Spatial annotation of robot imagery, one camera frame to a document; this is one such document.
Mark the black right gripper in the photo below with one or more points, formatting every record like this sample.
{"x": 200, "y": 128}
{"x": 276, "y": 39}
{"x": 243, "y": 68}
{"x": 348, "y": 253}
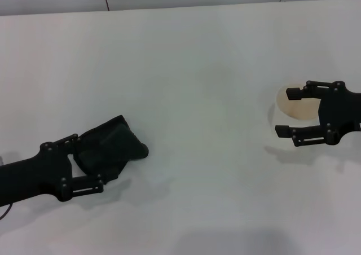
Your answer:
{"x": 341, "y": 111}

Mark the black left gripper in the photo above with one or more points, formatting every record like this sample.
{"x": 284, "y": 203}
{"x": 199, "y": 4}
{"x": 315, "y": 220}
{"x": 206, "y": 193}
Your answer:
{"x": 36, "y": 179}

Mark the clear plastic cup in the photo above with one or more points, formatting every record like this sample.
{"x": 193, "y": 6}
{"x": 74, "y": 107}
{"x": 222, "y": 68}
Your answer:
{"x": 299, "y": 108}

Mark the dark rag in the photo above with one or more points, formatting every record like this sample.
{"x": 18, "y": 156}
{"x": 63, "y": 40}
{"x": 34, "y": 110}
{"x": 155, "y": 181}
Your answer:
{"x": 112, "y": 145}

